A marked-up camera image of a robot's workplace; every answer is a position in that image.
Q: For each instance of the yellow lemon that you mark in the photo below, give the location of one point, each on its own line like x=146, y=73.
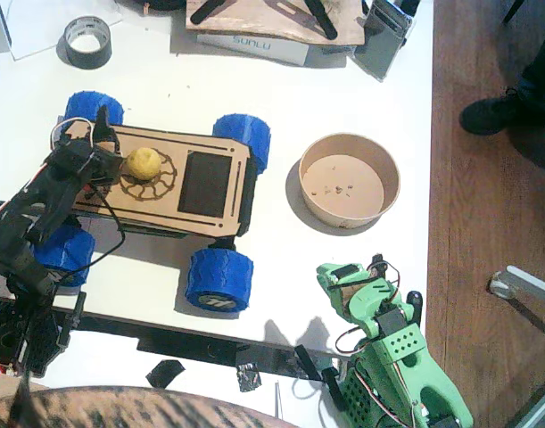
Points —
x=143, y=162

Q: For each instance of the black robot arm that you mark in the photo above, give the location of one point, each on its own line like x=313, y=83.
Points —
x=18, y=249

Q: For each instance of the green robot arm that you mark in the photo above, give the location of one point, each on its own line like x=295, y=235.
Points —
x=415, y=379

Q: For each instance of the brown paper bowl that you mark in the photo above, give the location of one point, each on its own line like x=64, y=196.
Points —
x=343, y=187

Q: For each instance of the blue rover wheel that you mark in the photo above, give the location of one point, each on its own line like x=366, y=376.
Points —
x=76, y=254
x=247, y=134
x=82, y=104
x=218, y=276

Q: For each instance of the black table clamp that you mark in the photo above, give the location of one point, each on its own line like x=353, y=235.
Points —
x=334, y=388
x=308, y=361

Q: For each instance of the wooden rover chassis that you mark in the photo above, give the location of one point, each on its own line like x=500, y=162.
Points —
x=200, y=178

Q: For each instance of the white paper sheet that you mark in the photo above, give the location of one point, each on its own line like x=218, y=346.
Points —
x=35, y=27

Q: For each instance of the crumpled black tape piece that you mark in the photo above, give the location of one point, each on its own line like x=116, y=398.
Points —
x=247, y=379

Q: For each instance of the black round object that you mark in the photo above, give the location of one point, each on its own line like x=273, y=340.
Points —
x=160, y=3

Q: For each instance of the black flat strip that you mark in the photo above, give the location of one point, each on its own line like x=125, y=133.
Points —
x=321, y=18
x=207, y=11

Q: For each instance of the grey metal furniture leg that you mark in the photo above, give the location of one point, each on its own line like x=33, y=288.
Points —
x=530, y=281

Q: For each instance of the brown wooden board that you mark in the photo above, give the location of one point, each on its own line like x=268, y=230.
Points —
x=254, y=20

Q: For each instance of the white SUNLU box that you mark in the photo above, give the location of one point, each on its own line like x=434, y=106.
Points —
x=272, y=49

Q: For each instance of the black shoe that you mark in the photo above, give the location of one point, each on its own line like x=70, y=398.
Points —
x=486, y=118

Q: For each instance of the grey rectangular device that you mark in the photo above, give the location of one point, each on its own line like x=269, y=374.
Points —
x=379, y=49

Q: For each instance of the striped brown fabric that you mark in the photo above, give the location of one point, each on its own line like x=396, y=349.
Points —
x=120, y=408

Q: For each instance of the dark trouser leg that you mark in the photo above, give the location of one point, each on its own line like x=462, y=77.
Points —
x=544, y=67

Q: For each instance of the black furniture leg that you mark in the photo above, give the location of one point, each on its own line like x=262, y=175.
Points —
x=514, y=9

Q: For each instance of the grey duct tape roll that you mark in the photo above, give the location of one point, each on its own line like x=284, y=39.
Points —
x=76, y=55

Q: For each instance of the black table rail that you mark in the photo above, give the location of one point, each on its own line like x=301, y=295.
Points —
x=187, y=345

